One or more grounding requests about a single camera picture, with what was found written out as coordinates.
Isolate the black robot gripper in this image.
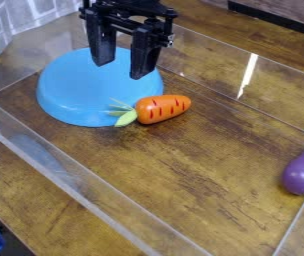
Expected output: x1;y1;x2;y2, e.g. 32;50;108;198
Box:
80;0;177;80

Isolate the orange toy carrot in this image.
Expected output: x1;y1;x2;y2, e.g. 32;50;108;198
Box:
107;95;192;127

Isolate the blue upturned bowl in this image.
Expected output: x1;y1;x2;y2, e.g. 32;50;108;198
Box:
36;47;164;127

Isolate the white curtain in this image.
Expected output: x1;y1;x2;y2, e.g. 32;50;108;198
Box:
0;0;81;54

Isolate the clear acrylic enclosure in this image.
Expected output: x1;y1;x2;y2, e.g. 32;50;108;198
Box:
0;4;304;256

